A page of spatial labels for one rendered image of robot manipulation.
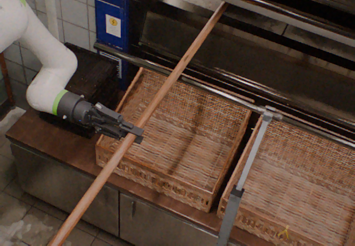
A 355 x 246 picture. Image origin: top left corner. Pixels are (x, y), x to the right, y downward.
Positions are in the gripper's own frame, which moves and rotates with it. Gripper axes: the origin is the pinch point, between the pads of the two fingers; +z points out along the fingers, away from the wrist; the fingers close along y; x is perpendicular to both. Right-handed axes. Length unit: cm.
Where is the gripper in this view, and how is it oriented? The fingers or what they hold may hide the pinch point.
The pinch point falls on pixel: (132, 133)
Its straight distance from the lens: 170.8
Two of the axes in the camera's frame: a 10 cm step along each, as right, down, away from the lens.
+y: -0.9, 6.6, 7.4
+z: 9.1, 3.7, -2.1
